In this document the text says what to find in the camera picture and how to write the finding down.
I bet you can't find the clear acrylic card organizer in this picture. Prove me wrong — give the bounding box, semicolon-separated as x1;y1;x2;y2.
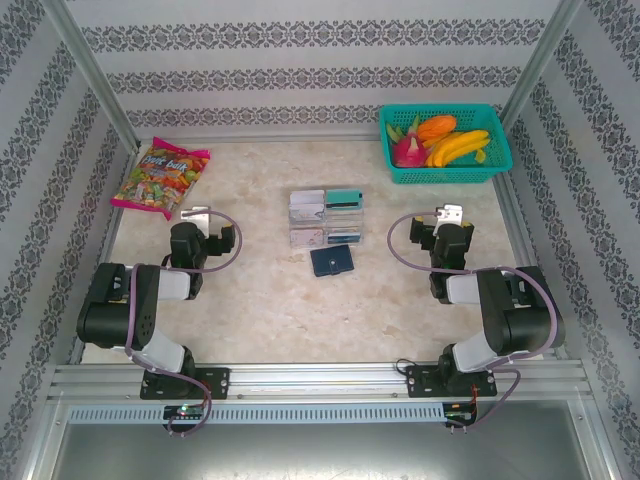
287;187;367;250

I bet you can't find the teal credit card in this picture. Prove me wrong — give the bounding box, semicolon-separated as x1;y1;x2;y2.
325;188;364;210

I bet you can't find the floral white card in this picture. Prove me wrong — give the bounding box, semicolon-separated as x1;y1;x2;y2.
289;227;326;248

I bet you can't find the navy leather card holder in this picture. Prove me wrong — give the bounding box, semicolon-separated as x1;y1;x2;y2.
309;244;355;277

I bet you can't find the teal plastic basket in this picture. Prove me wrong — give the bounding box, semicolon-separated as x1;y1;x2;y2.
378;103;515;185

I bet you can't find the pink dragon fruit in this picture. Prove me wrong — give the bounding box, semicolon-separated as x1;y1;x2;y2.
385;115;432;169

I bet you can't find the pink fruit candy bag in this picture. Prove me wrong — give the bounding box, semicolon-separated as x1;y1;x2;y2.
109;136;212;222

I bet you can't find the yellow banana bunch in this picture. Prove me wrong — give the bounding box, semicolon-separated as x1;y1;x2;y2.
424;128;492;169

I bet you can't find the orange mango fruit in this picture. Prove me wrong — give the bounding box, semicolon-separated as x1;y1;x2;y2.
416;114;459;143

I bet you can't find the grey metal panel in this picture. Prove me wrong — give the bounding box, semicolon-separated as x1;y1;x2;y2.
29;397;619;480

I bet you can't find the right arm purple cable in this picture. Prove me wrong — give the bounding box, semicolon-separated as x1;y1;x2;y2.
388;209;560;434

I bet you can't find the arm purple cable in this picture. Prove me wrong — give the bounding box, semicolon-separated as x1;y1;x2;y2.
388;209;560;434
123;209;245;440

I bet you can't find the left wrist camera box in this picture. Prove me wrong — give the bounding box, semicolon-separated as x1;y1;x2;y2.
179;204;215;236

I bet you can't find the aluminium side frame rail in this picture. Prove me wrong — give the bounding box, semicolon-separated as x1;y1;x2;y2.
492;172;571;362
67;142;141;366

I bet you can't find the aluminium rear frame rail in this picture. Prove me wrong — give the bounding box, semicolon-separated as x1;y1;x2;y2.
133;130;386;145

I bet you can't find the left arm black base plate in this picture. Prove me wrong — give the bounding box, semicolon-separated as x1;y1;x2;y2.
139;367;232;401

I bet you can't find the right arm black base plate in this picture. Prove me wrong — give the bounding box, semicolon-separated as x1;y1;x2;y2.
403;363;499;400

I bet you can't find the aluminium mounting rail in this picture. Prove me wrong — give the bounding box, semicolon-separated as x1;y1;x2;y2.
47;362;597;402

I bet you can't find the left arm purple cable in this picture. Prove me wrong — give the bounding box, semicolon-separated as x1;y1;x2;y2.
123;209;245;440

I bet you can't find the slotted grey cable duct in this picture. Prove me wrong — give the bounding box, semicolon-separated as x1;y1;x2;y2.
66;403;447;426

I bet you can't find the aluminium corner post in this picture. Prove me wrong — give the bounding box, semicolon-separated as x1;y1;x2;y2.
38;0;142;152
498;0;585;132

